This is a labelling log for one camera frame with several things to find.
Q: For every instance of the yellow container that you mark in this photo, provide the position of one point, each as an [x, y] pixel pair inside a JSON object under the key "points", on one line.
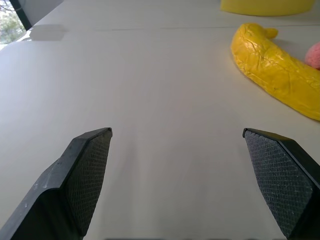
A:
{"points": [[265, 7]]}

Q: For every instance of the yellow toy banana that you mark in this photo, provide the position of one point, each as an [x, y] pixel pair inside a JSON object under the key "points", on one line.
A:
{"points": [[272, 67]]}

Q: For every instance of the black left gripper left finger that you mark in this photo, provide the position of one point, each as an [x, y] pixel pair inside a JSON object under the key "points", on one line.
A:
{"points": [[75, 180]]}

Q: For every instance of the pink toy peach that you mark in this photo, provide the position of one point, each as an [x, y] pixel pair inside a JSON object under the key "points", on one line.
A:
{"points": [[314, 56]]}

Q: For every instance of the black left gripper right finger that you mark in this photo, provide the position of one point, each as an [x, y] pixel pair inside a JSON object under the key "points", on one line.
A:
{"points": [[280, 175]]}

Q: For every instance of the dark window frame post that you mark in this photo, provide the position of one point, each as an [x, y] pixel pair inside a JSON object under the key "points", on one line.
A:
{"points": [[21, 13]]}

